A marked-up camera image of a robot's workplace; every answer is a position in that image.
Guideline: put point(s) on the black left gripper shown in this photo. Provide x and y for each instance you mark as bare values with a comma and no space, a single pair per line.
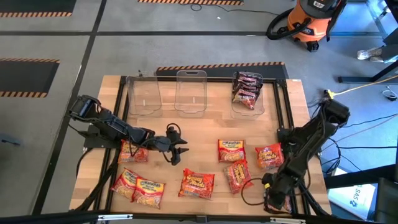
169,144

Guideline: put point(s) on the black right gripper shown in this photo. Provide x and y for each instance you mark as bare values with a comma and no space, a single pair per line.
278,191

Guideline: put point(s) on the orange Saucy Noods pack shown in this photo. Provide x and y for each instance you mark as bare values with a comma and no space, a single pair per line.
269,156
196,184
237,176
133,156

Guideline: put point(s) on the red yellow Maruchan ramen pack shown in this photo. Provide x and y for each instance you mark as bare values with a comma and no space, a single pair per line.
122,183
231,151
148,193

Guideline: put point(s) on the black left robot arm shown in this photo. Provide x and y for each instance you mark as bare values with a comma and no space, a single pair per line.
118,124

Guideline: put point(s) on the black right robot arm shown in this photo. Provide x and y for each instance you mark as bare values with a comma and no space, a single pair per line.
298,149

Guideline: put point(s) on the clear plastic bin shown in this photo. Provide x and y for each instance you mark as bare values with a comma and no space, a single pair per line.
248,113
190,90
144,93

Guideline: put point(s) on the white printed box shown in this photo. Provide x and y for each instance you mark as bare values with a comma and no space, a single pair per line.
351,199

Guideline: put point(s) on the black metal bar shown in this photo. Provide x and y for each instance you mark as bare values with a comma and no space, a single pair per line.
357,179

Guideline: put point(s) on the black hazard-striped floor mat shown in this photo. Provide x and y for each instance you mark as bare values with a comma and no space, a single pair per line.
224,72
34,5
25,77
186,2

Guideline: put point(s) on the yellow power plug block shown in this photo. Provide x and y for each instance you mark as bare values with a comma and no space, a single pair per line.
329,94

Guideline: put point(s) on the black desk base bar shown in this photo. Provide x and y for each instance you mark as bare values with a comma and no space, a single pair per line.
357,79

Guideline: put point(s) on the black overhead beam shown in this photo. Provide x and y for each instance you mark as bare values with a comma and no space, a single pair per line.
62,217

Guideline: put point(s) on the person's white shoe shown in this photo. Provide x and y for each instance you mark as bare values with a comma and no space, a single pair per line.
368,53
377,60

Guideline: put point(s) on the orange shop vacuum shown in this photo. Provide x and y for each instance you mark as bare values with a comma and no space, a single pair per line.
308,21

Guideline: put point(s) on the dark blue floor object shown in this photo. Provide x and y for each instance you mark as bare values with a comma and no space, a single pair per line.
9,141

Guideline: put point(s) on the silver metal bracket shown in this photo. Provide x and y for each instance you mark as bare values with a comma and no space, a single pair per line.
287,221
115,217

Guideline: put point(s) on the black aluminium table frame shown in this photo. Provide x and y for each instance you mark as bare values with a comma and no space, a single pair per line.
282,82

